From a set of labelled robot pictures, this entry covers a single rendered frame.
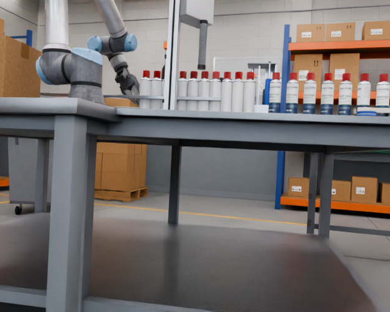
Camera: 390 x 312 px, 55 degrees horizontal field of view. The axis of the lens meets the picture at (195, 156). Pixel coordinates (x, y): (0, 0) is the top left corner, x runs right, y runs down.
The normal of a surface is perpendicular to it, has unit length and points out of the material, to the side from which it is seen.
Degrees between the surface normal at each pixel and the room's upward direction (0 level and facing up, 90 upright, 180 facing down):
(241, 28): 90
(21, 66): 90
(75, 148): 90
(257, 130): 90
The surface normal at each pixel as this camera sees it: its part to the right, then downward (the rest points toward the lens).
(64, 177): -0.29, 0.00
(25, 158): 0.03, 0.07
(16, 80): 0.98, 0.05
